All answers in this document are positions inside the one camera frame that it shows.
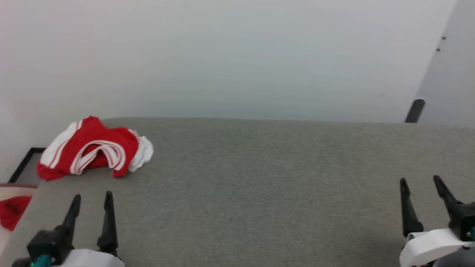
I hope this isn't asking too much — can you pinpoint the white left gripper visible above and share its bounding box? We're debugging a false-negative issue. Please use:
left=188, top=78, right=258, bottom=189
left=56, top=191, right=125, bottom=267

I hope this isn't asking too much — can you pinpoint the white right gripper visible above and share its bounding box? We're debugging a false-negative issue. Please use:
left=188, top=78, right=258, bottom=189
left=399, top=175, right=475, bottom=267

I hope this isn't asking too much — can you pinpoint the red white basketball jersey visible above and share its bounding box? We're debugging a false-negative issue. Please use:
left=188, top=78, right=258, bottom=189
left=36, top=116, right=154, bottom=182

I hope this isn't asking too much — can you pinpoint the black framed grey panel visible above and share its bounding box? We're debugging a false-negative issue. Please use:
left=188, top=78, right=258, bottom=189
left=7, top=147, right=47, bottom=184

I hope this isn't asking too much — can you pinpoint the beige perforated laundry basket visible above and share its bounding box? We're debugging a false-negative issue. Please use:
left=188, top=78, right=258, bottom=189
left=0, top=184, right=38, bottom=256

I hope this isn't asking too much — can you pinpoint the red cloth in basket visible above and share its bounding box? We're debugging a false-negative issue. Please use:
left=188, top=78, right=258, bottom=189
left=0, top=196, right=33, bottom=231

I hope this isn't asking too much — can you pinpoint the dark grey metal bar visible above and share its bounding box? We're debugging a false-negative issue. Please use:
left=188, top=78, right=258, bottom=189
left=404, top=99, right=426, bottom=123

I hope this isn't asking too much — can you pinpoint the grey fabric sofa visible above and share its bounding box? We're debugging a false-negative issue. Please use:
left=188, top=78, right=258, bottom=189
left=0, top=117, right=475, bottom=267

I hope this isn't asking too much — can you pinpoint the teal cable connector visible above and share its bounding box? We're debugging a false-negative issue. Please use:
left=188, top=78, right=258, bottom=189
left=32, top=254, right=52, bottom=267

